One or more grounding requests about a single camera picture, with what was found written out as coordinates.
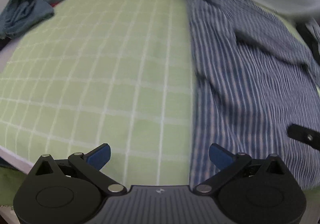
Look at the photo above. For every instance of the blue plaid shirt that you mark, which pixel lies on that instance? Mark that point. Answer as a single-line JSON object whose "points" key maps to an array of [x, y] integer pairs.
{"points": [[253, 79]]}

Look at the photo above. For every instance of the green grid mat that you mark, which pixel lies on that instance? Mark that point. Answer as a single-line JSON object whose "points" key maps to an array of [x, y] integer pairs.
{"points": [[101, 71]]}

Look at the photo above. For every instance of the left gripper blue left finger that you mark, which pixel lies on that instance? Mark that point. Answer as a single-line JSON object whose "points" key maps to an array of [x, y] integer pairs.
{"points": [[89, 165]]}

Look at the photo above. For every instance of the blue denim garment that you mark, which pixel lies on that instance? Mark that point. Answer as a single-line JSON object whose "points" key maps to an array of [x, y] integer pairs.
{"points": [[21, 15]]}

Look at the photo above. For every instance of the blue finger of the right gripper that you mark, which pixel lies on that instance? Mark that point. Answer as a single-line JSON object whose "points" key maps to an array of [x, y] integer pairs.
{"points": [[304, 135]]}

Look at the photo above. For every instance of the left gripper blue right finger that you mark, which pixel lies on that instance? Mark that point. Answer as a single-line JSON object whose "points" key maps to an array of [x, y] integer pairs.
{"points": [[230, 165]]}

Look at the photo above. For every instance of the folded grey and cream clothes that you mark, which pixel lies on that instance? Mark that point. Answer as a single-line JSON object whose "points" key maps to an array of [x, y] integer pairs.
{"points": [[309, 31]]}

